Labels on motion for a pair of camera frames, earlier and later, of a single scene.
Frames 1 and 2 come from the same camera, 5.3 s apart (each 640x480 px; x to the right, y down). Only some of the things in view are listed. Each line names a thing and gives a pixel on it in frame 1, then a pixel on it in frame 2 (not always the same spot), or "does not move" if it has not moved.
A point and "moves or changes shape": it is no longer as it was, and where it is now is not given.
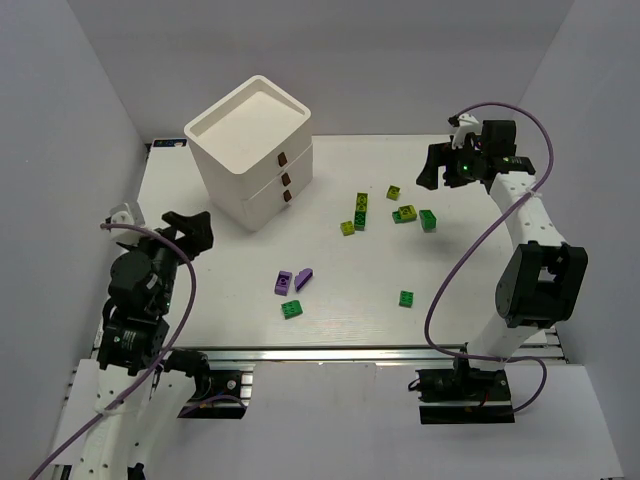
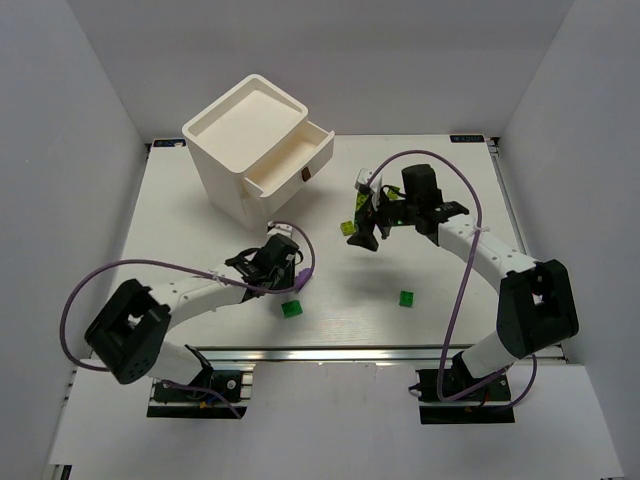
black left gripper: [176, 240] to [279, 270]
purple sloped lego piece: [302, 278] does not move
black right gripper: [447, 167] to [373, 220]
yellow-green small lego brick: [347, 228] does not move
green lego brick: [292, 309] does not move
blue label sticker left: [169, 142] does not move
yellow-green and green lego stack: [361, 211] does not move
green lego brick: [406, 299] does not move
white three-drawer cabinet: [254, 149] moves or changes shape
